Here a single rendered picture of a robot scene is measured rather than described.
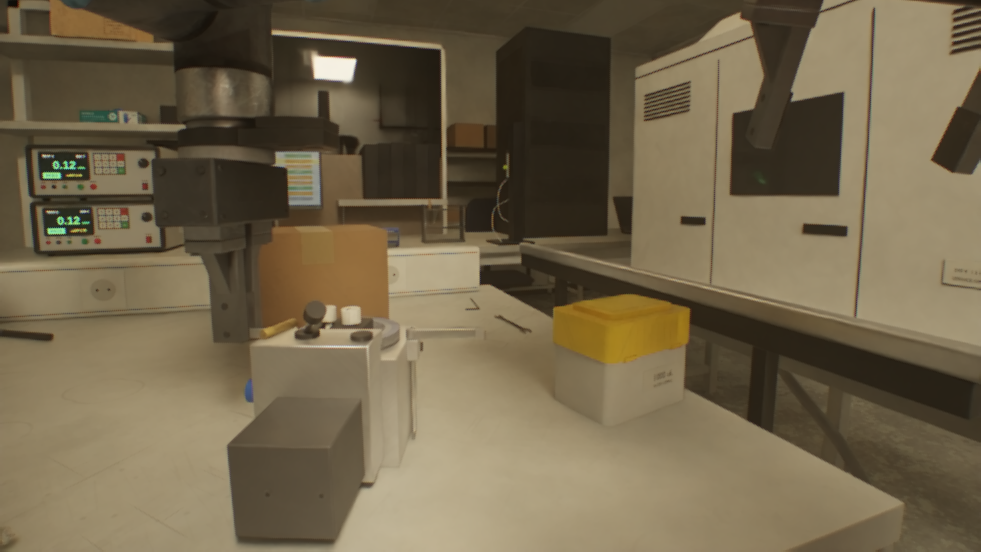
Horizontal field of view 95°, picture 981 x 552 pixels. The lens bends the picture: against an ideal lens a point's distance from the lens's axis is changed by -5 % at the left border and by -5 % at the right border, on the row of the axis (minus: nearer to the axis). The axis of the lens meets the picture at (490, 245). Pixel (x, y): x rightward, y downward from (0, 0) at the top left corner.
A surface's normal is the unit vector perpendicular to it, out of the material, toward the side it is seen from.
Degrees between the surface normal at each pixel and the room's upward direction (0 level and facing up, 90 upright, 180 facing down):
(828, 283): 90
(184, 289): 90
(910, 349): 90
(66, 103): 90
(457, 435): 0
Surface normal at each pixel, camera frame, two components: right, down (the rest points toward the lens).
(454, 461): 0.00, -0.99
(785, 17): -0.20, 0.48
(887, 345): -0.94, 0.04
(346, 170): 0.33, 0.10
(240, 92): 0.69, 0.07
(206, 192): 0.00, 0.11
